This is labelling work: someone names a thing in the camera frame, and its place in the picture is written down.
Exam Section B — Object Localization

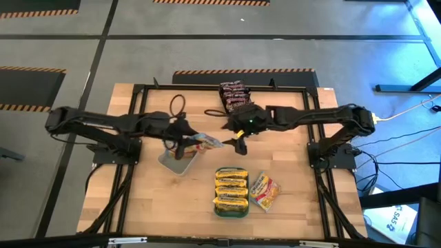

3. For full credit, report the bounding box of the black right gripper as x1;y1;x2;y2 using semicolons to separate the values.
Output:
222;104;274;156

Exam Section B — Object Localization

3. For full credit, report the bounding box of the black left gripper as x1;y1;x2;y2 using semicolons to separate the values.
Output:
161;116;205;161

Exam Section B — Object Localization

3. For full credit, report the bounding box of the white plastic bin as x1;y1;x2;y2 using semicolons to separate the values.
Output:
157;147;200;177

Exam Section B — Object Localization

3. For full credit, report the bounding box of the dark grey plastic bin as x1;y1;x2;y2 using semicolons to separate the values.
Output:
218;80;254;114

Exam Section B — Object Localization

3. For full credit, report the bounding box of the black Maruchan fire noodle pack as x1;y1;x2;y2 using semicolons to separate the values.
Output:
220;87;249;101

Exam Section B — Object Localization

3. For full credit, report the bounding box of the green plastic bin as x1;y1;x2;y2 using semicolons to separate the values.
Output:
212;167;250;219

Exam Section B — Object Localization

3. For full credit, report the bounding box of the black hazard-striped floor mat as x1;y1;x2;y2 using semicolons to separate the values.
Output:
0;65;67;113
0;0;82;19
172;68;320;89
152;0;271;7

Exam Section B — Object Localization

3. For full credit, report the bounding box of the black horizontal rig beam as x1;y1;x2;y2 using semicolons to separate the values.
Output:
0;233;441;248

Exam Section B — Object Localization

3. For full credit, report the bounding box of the black table leg bar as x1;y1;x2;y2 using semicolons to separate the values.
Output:
358;182;441;210

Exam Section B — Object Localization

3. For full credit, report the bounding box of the grey chair leg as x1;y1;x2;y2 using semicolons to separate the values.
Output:
0;147;25;162

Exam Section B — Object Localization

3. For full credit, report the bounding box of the white printed cardboard box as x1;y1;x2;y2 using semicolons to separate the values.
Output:
363;203;418;245

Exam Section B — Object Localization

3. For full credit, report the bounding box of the dark grey cabinet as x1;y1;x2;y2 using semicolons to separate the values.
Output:
415;196;441;248

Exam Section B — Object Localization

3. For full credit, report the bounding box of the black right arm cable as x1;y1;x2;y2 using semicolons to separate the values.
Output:
203;108;229;118

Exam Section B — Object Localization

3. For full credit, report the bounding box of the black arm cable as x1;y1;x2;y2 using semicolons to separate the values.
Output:
203;108;229;118
169;93;187;118

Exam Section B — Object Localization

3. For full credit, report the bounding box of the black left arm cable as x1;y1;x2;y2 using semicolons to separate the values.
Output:
169;93;187;118

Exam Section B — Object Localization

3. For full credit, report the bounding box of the black aluminium table frame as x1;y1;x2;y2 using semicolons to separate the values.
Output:
81;77;368;242

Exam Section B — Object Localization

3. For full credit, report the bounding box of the silver metal bracket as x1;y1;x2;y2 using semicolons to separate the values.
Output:
298;240;340;248
107;236;148;246

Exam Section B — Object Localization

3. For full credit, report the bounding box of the yellow extension cable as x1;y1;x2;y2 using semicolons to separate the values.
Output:
377;99;441;122

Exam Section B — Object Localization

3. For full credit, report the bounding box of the black desk leg frame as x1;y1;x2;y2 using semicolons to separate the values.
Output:
374;0;441;94

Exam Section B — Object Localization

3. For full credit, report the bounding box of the white cable loop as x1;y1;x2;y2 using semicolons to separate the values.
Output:
418;93;437;106

